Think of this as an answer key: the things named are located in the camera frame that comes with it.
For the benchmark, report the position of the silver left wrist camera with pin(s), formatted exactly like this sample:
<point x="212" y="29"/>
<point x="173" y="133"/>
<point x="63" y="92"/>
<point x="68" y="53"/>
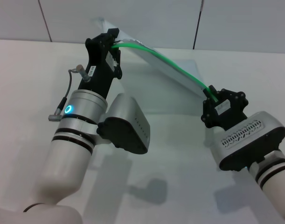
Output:
<point x="130" y="121"/>

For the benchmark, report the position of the translucent green-zip document bag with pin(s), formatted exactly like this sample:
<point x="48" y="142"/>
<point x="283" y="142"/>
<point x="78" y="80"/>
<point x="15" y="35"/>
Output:
<point x="170" y="77"/>

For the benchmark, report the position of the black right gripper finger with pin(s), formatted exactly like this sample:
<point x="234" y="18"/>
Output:
<point x="206" y="107"/>
<point x="233" y="95"/>

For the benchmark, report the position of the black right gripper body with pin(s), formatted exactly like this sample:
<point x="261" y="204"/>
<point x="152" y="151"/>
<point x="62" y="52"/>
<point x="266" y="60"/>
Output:
<point x="226" y="114"/>

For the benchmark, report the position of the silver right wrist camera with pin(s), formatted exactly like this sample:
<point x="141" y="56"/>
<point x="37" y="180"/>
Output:
<point x="247" y="140"/>

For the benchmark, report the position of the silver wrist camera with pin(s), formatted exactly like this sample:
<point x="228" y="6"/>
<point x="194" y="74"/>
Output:
<point x="247" y="140"/>
<point x="130" y="121"/>

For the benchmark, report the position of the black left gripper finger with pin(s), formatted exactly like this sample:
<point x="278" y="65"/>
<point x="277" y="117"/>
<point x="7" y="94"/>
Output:
<point x="119" y="63"/>
<point x="113" y="35"/>

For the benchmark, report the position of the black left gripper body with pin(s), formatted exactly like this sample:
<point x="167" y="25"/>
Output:
<point x="98" y="67"/>

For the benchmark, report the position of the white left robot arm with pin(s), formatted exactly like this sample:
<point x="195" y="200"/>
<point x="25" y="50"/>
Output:
<point x="67" y="163"/>

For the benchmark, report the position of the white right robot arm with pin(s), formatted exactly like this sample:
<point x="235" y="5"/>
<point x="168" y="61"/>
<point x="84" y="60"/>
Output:
<point x="275" y="182"/>

